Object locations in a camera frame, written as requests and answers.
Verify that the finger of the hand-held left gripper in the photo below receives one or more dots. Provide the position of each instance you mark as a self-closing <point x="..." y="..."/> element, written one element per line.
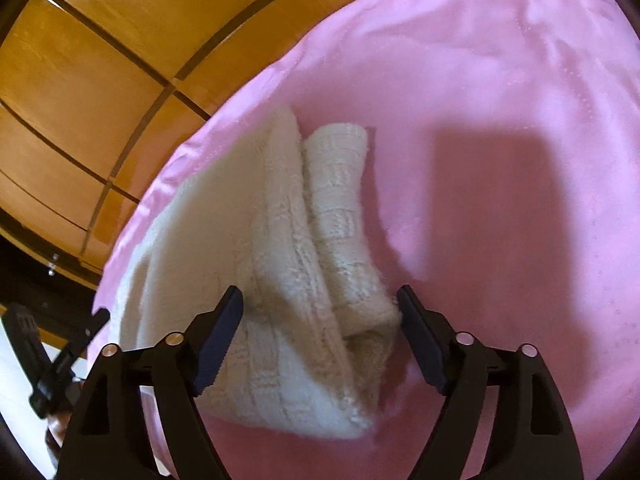
<point x="82" y="337"/>

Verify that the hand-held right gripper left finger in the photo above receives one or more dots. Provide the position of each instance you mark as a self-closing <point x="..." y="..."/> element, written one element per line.
<point x="220" y="332"/>

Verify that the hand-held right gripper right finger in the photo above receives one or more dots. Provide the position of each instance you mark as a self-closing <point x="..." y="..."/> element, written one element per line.
<point x="422" y="332"/>

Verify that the white knitted sweater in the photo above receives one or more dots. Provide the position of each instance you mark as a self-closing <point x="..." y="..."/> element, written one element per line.
<point x="295" y="260"/>

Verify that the pink bed sheet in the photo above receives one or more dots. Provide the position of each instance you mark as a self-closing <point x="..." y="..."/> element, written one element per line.
<point x="500" y="210"/>

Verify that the wooden panelled headboard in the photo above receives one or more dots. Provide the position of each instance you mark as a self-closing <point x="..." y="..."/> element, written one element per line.
<point x="100" y="85"/>

